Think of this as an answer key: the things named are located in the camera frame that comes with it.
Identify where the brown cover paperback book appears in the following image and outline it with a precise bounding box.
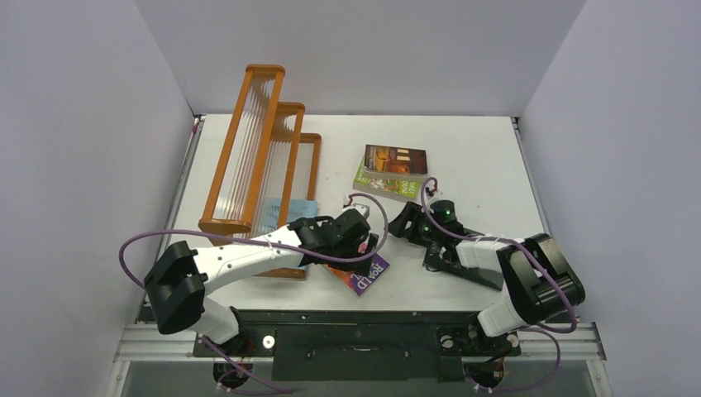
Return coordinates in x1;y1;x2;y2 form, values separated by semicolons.
362;145;429;183

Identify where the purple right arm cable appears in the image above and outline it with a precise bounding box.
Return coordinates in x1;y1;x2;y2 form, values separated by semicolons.
420;176;579;395

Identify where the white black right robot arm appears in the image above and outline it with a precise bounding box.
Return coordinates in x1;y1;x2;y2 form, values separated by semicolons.
388;200;586;353

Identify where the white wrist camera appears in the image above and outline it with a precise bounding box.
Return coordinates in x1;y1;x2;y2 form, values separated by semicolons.
424;185;443;200
341;198;370;219

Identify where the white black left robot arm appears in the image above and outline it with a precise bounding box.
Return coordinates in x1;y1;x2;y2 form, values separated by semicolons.
144;204;378;356

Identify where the light blue hardcover book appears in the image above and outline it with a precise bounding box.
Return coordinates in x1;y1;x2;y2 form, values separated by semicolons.
265;198;320;270

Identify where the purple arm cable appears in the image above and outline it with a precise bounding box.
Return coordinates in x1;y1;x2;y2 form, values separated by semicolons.
420;176;579;395
118;191;390;395

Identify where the orange wooden file rack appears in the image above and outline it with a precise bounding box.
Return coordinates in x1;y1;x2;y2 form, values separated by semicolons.
198;64;322;246

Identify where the colourful Roald Dahl paperback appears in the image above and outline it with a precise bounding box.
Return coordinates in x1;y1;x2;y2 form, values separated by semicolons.
322;251;391;298

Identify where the aluminium rail frame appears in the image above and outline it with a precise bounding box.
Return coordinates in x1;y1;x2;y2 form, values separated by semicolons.
106;318;612;396

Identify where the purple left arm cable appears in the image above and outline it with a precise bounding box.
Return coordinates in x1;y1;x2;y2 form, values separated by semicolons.
118;191;390;395

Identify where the dark Moon and Sixpence book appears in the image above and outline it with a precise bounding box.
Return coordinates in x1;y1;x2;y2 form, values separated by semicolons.
422;226;503;291

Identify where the green cover paperback book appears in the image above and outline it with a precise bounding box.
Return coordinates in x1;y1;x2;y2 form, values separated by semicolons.
353;164;422;202

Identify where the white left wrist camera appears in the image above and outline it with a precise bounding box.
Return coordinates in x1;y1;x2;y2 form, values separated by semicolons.
341;198;370;219

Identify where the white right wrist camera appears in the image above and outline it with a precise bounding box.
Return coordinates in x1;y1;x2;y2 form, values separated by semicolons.
424;185;443;200

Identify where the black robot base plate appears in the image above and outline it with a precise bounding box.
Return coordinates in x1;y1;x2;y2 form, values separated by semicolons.
136;306;576;385

